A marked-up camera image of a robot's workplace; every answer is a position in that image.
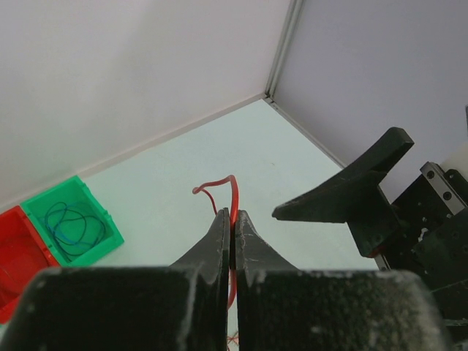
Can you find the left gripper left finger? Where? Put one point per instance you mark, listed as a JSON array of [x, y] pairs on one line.
[[182, 306]]

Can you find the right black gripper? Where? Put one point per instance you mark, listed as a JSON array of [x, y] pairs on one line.
[[433, 208]]

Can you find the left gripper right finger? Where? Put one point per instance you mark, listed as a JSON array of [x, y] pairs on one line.
[[281, 307]]

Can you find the right green bin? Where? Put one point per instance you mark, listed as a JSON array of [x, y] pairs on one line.
[[73, 224]]

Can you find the red bin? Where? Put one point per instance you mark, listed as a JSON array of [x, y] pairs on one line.
[[23, 255]]

